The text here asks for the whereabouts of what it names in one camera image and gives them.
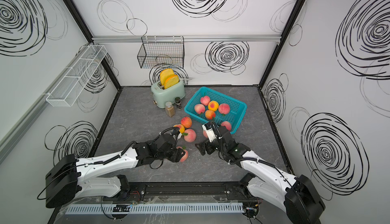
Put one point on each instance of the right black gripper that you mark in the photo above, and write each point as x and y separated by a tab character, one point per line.
202	149

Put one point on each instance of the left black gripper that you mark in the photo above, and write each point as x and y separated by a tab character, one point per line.
177	155

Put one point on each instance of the orange yellow peach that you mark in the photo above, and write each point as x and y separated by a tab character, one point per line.
210	115

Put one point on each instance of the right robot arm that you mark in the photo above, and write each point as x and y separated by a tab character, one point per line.
296	196

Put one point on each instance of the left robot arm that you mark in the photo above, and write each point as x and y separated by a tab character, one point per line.
72	178

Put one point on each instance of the teal plastic basket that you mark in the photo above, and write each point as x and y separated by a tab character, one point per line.
235	116

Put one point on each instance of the pink peach with leaf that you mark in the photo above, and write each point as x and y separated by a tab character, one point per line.
189	135

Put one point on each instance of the yellow peach red spot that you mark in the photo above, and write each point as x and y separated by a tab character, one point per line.
181	128

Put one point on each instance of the orange red wrinkled peach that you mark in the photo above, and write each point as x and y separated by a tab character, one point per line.
186	122

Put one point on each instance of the silver lid spice jar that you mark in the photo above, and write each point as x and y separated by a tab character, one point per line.
169	108

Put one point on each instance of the black lid spice bottle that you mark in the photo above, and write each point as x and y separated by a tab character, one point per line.
178	102

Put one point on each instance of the mint green toaster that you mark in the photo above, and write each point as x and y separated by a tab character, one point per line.
161	96

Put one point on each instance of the front yellow toast slice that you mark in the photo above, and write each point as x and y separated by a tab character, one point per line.
171	81

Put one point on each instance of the yellow toast slice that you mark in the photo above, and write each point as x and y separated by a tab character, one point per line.
165	74
171	81

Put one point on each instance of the rear yellow toast slice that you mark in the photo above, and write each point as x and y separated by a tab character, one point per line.
165	74

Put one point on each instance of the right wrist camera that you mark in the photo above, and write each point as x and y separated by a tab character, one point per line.
208	127

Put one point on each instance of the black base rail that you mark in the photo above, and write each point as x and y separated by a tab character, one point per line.
143	191

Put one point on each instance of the white slotted cable duct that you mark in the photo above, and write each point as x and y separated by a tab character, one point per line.
159	208

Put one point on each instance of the black wire wall basket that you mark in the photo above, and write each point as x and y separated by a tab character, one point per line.
157	50

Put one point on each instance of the aluminium wall rail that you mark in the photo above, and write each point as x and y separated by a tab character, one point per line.
186	38

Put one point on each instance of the white mesh wall shelf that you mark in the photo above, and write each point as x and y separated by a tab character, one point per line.
86	74

